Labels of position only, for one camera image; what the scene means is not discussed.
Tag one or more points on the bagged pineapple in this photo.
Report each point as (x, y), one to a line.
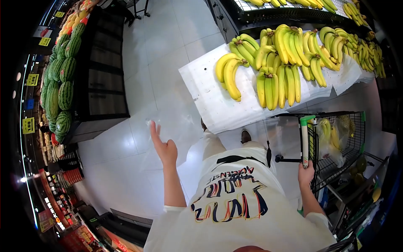
(346, 126)

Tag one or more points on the person's right hand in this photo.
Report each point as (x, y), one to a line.
(306, 177)

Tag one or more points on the person's body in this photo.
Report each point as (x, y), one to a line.
(239, 214)

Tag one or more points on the full banana display table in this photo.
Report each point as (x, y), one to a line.
(220, 104)

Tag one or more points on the person's right fingers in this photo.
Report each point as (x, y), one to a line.
(311, 166)

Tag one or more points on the full watermelon display stand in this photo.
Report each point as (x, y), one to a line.
(94, 82)

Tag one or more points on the black metal stand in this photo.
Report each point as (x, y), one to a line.
(141, 8)

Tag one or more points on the black banana display shelf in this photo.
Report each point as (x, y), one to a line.
(283, 15)

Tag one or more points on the person's left hand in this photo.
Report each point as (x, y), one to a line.
(167, 152)

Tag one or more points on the full shop shelf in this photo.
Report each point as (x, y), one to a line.
(59, 201)

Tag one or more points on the person's left fingers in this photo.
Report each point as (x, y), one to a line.
(155, 132)

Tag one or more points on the person's legs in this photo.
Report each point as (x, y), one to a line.
(212, 146)

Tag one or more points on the clear plastic bag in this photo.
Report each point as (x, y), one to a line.
(184, 132)

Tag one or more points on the bagged bananas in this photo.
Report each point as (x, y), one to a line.
(329, 138)

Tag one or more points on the person's left thumb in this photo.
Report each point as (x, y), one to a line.
(172, 145)

